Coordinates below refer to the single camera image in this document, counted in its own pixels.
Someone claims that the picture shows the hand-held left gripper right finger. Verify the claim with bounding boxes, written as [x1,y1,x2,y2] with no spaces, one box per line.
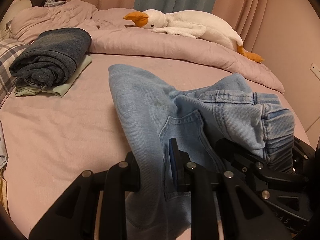
[169,138,292,240]

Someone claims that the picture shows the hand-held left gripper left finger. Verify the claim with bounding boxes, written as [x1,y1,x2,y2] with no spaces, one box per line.
[29,152,140,240]

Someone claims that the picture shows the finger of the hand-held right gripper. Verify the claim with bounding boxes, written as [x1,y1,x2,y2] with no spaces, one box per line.
[215,138,309,212]
[292,136,316,174]

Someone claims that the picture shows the light blue denim pants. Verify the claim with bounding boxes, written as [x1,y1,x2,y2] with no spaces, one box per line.
[108,64,295,240]

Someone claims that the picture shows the pink bed sheet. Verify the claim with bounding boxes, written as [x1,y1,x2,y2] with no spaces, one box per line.
[0,52,310,240]

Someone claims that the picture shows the folded pale green cloth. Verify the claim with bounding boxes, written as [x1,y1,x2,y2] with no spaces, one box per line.
[14,54,93,97]

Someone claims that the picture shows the pink duvet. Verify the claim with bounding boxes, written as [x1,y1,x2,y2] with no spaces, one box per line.
[11,0,285,95]

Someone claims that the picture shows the pale crumpled cloth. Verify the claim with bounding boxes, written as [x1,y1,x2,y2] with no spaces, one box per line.
[0,122,9,172]

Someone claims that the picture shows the folded dark blue jeans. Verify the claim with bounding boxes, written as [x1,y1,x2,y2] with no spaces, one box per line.
[9,27,92,90]

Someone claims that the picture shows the white goose plush toy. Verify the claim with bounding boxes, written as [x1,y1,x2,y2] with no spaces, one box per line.
[123,9,265,63]

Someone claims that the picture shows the plaid pillow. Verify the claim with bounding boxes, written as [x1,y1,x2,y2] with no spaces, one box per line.
[0,39,30,109]

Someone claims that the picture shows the blue striped shirt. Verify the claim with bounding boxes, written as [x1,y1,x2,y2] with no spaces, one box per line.
[44,0,67,7]

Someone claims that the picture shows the dark cloth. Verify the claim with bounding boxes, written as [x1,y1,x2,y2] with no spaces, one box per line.
[26,0,54,7]

